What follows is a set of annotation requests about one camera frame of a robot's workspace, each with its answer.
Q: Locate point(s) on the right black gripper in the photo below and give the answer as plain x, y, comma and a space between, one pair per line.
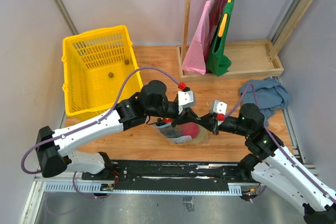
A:
213, 124

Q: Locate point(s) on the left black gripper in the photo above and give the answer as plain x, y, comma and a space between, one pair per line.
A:
187, 116

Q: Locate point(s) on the red pomegranate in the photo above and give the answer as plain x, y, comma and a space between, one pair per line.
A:
190, 129

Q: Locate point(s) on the clear zip top bag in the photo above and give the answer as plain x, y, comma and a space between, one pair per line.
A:
202, 137

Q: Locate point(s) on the yellow plastic basket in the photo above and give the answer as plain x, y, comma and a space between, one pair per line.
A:
88, 58

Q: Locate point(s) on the black grape bunch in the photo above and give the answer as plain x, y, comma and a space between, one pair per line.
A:
169, 131

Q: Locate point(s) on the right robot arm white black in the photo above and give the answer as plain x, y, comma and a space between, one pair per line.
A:
272, 164

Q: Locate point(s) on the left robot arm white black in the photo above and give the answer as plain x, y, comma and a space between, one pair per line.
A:
57, 150

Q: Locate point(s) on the pink hanging bag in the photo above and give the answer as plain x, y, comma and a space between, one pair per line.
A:
197, 53

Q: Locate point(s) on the green hanging bag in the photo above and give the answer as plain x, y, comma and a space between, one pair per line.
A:
217, 63

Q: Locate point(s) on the dark red hanging bag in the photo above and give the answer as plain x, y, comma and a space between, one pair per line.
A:
215, 13

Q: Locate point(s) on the blue crumpled cloth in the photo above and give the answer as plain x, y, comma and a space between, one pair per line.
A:
271, 96

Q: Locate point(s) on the wooden rack tray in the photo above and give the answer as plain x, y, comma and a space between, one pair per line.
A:
251, 58

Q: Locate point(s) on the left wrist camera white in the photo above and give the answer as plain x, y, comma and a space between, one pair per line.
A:
185, 99

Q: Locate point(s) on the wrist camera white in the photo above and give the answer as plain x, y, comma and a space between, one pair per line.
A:
185, 99
218, 107

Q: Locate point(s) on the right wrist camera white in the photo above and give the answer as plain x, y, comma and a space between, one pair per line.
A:
218, 107

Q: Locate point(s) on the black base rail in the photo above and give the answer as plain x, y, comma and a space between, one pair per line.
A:
174, 177

